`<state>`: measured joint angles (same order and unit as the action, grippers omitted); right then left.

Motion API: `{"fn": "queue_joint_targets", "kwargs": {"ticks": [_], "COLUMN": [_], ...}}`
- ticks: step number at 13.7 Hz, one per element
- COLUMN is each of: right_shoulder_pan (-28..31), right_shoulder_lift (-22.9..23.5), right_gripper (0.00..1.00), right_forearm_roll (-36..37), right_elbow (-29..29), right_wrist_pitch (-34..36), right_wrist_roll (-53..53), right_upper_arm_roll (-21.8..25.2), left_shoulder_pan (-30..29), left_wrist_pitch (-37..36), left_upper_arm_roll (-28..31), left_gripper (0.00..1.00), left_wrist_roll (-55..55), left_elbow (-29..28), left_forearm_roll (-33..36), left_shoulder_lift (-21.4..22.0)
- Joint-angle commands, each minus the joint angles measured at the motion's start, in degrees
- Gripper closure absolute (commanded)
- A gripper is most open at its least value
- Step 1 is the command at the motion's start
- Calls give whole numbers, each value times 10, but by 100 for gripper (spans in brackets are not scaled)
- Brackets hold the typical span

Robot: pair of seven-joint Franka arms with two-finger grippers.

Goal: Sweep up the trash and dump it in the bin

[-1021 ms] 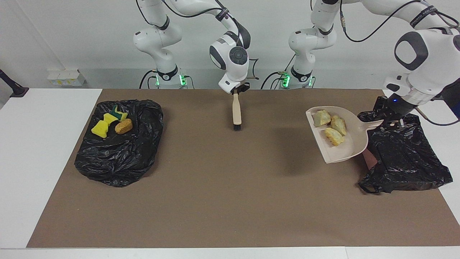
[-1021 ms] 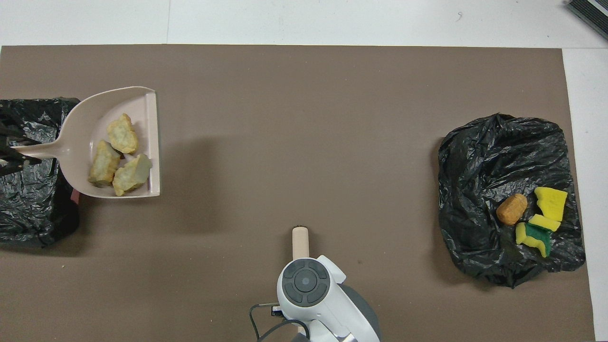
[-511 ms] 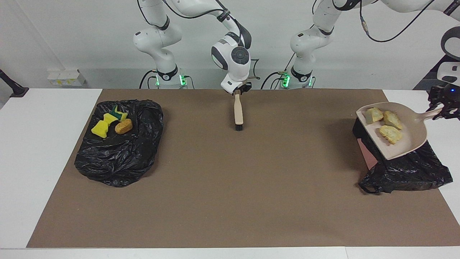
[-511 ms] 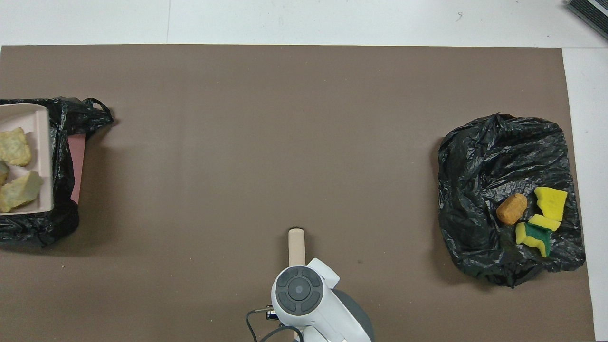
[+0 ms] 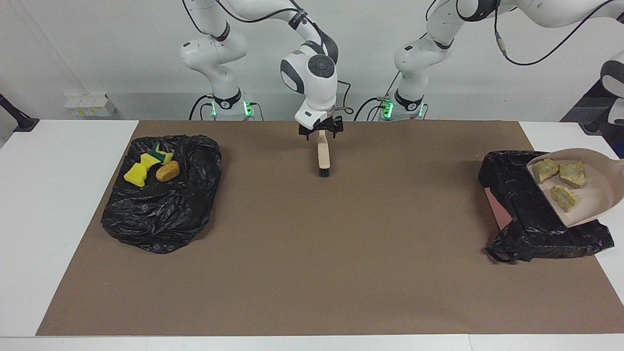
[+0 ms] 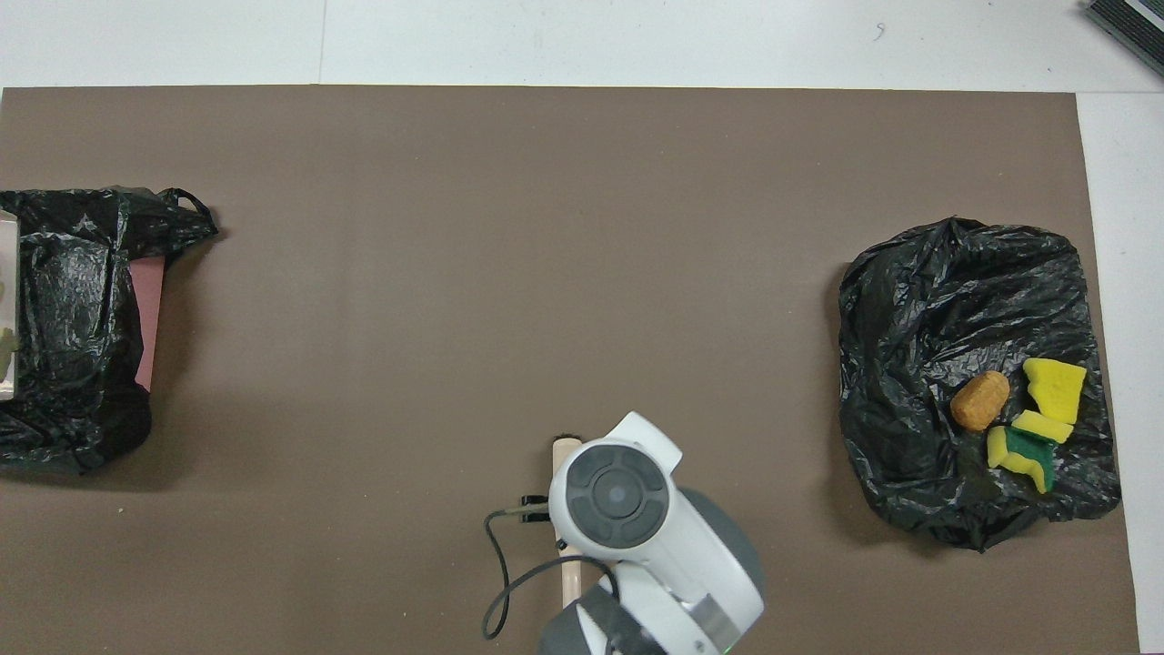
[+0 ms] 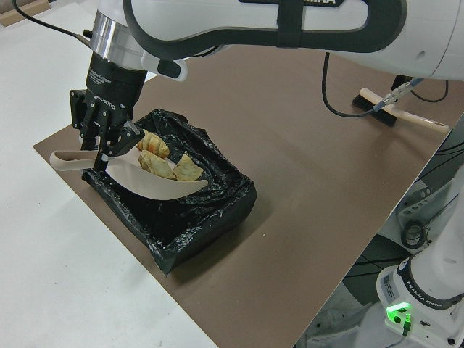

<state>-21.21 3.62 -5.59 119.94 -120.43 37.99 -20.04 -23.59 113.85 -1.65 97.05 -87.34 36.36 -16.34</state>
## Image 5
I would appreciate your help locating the large yellow sponge piece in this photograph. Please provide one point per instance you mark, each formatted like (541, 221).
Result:
(135, 175)

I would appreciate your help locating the white wall socket box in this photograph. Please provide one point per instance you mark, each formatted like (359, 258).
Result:
(87, 105)

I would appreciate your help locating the left black plastic bag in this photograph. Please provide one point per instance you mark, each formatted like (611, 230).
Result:
(161, 214)

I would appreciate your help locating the brown cork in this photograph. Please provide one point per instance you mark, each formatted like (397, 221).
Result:
(167, 171)

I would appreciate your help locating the small yellow sponge wedge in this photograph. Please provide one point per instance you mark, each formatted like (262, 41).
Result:
(150, 161)

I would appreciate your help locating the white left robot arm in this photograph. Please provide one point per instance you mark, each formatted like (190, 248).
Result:
(424, 53)

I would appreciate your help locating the brown table mat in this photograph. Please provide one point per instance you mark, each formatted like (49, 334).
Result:
(292, 268)

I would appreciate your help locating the beige plastic dustpan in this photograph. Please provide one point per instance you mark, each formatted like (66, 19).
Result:
(594, 195)

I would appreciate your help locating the beige hand brush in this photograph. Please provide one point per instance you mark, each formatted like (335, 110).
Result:
(323, 153)

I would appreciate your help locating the beige foam chunk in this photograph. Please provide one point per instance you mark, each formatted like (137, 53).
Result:
(565, 198)
(546, 170)
(572, 174)

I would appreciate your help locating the yellow green sponge piece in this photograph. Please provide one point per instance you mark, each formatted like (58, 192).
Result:
(163, 155)

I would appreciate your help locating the pink bin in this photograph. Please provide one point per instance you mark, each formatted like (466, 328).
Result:
(497, 209)

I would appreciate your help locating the black clamp stand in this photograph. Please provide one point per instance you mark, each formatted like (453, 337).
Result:
(19, 121)
(592, 127)

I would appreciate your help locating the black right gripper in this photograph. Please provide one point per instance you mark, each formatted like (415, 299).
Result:
(324, 126)

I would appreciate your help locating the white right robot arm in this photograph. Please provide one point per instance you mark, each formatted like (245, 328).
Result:
(312, 83)

